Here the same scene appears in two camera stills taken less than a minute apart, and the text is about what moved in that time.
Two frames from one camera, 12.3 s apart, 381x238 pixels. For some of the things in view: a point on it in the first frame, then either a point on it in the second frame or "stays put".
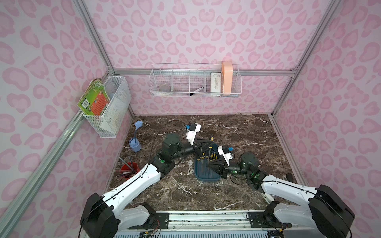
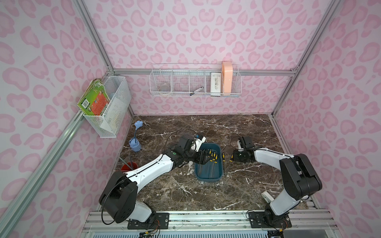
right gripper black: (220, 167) -> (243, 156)
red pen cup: (128, 170) stays put
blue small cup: (135, 144) stays put
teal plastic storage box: (203, 173) stays put
